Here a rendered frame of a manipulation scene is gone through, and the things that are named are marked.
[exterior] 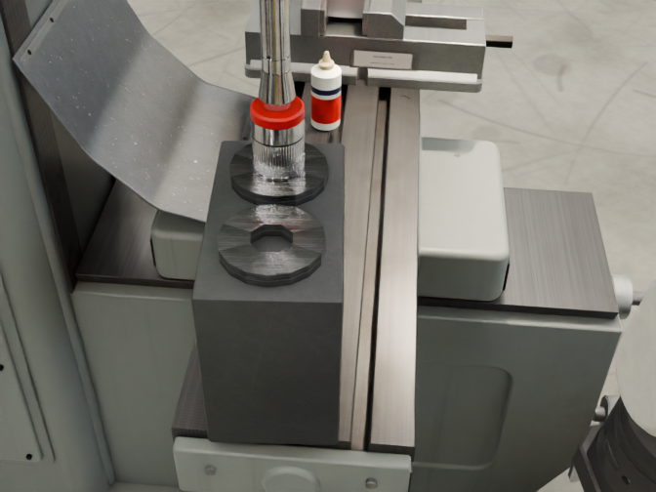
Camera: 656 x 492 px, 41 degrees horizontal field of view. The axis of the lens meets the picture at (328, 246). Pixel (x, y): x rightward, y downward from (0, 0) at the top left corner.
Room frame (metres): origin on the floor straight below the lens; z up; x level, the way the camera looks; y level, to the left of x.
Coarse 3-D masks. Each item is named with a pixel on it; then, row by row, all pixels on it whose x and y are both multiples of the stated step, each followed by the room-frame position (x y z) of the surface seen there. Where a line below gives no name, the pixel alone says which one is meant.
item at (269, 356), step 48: (240, 144) 0.70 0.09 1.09; (336, 144) 0.70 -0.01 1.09; (240, 192) 0.62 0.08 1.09; (288, 192) 0.61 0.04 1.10; (336, 192) 0.63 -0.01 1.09; (240, 240) 0.54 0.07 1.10; (288, 240) 0.56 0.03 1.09; (336, 240) 0.56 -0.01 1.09; (240, 288) 0.50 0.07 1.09; (288, 288) 0.50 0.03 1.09; (336, 288) 0.50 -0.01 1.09; (240, 336) 0.49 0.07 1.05; (288, 336) 0.49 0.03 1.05; (336, 336) 0.49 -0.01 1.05; (240, 384) 0.49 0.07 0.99; (288, 384) 0.49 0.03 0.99; (336, 384) 0.49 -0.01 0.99; (240, 432) 0.49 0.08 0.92; (288, 432) 0.49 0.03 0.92; (336, 432) 0.49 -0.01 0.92
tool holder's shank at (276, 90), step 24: (264, 0) 0.64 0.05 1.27; (288, 0) 0.64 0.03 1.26; (264, 24) 0.64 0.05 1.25; (288, 24) 0.64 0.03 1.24; (264, 48) 0.64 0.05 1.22; (288, 48) 0.64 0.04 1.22; (264, 72) 0.64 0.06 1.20; (288, 72) 0.64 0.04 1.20; (264, 96) 0.64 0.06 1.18; (288, 96) 0.64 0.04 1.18
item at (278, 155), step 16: (256, 128) 0.63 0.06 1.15; (304, 128) 0.64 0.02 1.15; (256, 144) 0.63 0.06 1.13; (272, 144) 0.63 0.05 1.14; (288, 144) 0.63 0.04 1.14; (304, 144) 0.64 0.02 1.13; (256, 160) 0.63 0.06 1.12; (272, 160) 0.63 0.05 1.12; (288, 160) 0.63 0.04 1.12; (304, 160) 0.64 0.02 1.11; (272, 176) 0.63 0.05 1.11; (288, 176) 0.63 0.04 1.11
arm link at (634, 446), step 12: (624, 408) 0.35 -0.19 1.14; (624, 420) 0.34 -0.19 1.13; (624, 432) 0.34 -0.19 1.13; (636, 432) 0.33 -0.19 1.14; (624, 444) 0.34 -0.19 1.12; (636, 444) 0.33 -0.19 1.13; (648, 444) 0.32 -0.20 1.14; (636, 456) 0.33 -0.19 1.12; (648, 456) 0.32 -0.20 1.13; (636, 468) 0.32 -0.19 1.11; (648, 468) 0.32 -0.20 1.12
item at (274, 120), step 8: (256, 104) 0.65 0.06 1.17; (296, 104) 0.65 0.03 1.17; (304, 104) 0.65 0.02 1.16; (256, 112) 0.64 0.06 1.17; (264, 112) 0.64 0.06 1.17; (272, 112) 0.64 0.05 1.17; (280, 112) 0.64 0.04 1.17; (288, 112) 0.64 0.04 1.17; (296, 112) 0.64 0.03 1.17; (304, 112) 0.64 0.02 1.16; (256, 120) 0.63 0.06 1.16; (264, 120) 0.63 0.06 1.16; (272, 120) 0.63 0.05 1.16; (280, 120) 0.63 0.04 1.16; (288, 120) 0.63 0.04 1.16; (296, 120) 0.63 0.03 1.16; (272, 128) 0.63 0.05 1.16; (280, 128) 0.63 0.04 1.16; (288, 128) 0.63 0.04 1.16
